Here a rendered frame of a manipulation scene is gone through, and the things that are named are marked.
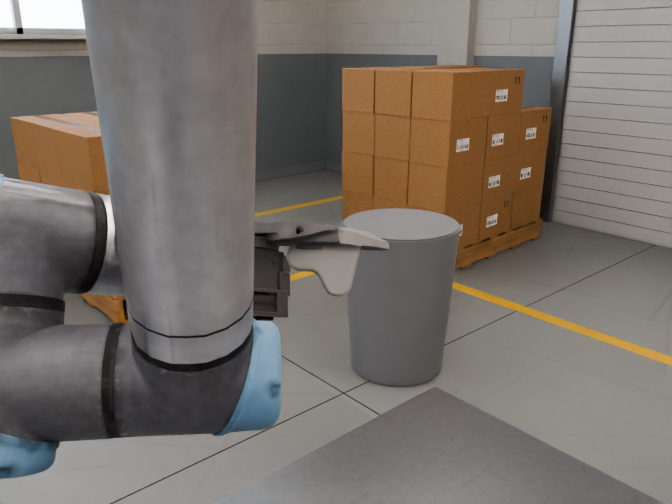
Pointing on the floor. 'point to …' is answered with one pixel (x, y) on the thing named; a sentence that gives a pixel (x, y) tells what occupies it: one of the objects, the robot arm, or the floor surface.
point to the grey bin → (401, 295)
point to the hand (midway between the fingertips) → (336, 252)
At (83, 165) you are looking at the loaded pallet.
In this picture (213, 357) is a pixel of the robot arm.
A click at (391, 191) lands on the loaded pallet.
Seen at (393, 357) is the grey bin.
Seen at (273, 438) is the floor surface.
